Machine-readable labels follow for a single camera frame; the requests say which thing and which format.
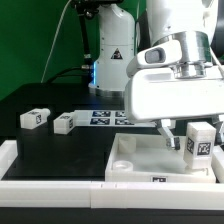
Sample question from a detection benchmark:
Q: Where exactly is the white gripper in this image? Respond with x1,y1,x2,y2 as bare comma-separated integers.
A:
124,40,224,150

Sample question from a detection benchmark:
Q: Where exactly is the white square table top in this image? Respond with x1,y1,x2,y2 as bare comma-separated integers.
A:
105,133,216,183

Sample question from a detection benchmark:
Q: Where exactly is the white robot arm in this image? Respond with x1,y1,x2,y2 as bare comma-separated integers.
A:
72,0,224,126

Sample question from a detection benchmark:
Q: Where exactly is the white sheet with fiducial markers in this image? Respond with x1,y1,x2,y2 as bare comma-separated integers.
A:
75,110,155,127

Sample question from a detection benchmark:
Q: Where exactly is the white U-shaped fence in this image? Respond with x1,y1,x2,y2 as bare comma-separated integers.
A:
0,140,224,210

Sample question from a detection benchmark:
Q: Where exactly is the black cable bundle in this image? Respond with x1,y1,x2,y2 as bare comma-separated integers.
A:
46,3,95,84

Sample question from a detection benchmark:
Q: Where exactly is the white cable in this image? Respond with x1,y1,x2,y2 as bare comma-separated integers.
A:
40,0,74,84

